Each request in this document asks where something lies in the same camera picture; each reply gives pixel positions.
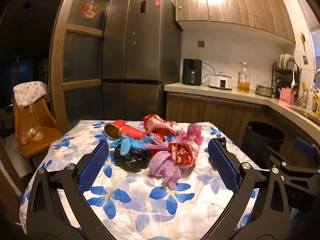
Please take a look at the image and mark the orange chair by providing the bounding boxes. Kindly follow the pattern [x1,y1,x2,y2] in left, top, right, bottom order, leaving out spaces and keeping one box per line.
[12,90,63,160]

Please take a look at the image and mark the black dish rack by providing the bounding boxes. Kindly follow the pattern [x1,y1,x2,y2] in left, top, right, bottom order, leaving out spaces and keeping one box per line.
[272,54,302,98]

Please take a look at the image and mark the pink utensil holder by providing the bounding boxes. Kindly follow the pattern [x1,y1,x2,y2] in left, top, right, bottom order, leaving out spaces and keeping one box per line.
[279,87,297,107]

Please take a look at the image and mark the lilac plastic wrap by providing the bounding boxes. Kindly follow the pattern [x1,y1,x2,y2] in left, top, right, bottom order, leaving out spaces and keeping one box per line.
[144,140,175,155]

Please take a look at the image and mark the polka dot cloth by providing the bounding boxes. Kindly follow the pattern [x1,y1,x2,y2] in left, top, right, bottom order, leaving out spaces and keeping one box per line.
[13,81,48,107]

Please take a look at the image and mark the white bottle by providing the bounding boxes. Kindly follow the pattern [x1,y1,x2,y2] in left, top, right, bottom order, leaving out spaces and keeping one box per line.
[307,85,314,111]

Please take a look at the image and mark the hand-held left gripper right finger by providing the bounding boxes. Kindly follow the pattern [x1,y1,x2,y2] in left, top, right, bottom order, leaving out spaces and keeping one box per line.
[200,137,290,240]

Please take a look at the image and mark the round red door decoration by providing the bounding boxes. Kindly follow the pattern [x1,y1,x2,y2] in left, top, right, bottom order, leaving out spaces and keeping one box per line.
[79,0,102,20]

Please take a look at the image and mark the red and white plastic bag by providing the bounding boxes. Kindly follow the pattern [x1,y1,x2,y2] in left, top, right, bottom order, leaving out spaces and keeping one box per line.
[143,114,187,140]

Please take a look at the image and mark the teal cloth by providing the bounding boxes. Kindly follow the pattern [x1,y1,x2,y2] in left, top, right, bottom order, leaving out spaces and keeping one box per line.
[290,207,304,230]

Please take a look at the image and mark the black air fryer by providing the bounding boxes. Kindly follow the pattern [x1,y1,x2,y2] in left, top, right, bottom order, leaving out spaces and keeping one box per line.
[182,58,202,85]

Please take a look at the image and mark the white electric cooker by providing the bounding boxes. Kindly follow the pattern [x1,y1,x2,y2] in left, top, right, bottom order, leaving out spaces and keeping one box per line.
[209,72,233,90]

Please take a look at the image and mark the shiny red wrapper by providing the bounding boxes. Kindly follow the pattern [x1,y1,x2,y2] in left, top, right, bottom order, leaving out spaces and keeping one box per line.
[170,141,200,165]

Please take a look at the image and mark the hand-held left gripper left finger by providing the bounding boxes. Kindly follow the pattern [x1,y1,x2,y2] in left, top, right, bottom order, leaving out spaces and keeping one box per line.
[26,140,118,240]

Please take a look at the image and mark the pink plastic bag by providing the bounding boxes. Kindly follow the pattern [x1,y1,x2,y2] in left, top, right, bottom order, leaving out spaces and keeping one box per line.
[179,123,202,145]

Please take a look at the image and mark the blue flower tablecloth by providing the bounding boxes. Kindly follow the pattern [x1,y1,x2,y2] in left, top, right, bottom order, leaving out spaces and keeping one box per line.
[19,120,265,240]

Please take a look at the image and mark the yellow bottle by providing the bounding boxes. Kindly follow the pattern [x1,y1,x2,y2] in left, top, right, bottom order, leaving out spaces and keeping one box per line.
[311,90,320,113]

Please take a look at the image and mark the large black plastic bag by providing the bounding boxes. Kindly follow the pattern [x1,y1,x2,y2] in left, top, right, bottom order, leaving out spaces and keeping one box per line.
[114,148,152,173]

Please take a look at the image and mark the red printed packet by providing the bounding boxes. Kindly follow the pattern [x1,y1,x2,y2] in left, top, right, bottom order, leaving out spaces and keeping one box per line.
[150,127,180,143]

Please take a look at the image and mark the cooking oil bottle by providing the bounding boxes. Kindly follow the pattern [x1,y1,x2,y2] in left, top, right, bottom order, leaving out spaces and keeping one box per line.
[237,62,248,92]

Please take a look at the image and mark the grey refrigerator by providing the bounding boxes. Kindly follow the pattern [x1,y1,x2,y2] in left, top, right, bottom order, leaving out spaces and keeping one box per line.
[101,0,182,122]

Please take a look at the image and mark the dark blue curtain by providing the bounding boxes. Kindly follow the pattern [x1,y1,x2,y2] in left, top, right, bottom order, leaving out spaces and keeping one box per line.
[0,59,34,108]

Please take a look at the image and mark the blue glove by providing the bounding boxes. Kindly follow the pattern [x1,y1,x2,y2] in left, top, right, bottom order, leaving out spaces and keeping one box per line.
[110,134,153,154]

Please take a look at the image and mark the light stone countertop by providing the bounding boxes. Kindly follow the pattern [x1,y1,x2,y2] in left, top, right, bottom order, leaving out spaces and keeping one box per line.
[164,82,320,127]

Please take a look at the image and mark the hanging spatula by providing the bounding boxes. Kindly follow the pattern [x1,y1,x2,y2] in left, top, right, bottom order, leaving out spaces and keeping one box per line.
[301,32,308,64]

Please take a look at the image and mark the wooden upper cabinet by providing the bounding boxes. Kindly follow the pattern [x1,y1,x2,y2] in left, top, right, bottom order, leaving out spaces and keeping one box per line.
[175,0,297,43]

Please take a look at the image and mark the red cylindrical can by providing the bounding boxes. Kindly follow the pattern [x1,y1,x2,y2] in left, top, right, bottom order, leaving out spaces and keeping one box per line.
[104,119,145,141]

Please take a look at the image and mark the wooden lower cabinets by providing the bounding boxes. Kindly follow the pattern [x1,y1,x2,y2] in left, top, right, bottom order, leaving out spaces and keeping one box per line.
[165,92,320,165]

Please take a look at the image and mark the steel sink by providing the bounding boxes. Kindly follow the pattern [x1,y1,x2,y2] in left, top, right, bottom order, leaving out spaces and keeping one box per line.
[291,105,320,122]

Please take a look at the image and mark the purple plastic bag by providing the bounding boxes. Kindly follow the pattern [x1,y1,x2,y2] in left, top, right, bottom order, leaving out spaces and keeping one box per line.
[149,151,181,189]

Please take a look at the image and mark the steel bowl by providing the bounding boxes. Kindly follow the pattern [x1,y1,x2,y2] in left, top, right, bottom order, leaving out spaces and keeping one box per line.
[254,85,275,97]

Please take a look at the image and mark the black trash bin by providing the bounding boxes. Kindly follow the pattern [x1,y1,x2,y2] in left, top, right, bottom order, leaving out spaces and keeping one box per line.
[239,121,286,170]

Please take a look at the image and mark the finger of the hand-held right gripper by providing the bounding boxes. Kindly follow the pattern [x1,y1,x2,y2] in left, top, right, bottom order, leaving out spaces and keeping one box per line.
[294,137,320,158]
[266,145,320,180]

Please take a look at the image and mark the small black plastic bag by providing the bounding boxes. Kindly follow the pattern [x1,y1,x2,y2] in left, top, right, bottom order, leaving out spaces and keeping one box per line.
[216,136,227,153]

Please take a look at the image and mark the window blinds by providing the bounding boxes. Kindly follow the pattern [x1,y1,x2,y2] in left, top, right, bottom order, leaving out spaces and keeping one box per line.
[310,30,320,78]

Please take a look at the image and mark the wooden glass door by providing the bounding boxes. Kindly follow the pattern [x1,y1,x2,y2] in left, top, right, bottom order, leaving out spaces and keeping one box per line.
[50,0,125,134]

